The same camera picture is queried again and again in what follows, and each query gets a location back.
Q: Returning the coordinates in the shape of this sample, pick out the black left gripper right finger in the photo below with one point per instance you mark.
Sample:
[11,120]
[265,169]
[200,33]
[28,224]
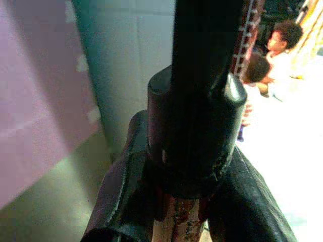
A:
[247,206]

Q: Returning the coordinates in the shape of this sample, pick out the dark-haired child bending down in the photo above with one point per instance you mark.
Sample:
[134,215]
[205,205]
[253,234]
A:
[257,69]

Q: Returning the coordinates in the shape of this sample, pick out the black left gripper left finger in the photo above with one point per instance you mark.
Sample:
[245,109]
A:
[113,191]

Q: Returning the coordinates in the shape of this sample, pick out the pink flat panel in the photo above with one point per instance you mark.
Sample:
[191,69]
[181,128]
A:
[32,106]

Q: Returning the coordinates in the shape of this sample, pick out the yellow wooden frame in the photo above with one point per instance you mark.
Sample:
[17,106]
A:
[311,30]

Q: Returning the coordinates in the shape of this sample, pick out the red brick patterned post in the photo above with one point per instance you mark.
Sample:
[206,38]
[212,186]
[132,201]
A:
[246,37]

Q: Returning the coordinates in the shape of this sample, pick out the curly-haired child in white shirt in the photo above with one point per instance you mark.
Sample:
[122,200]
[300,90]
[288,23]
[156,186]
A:
[285,37]

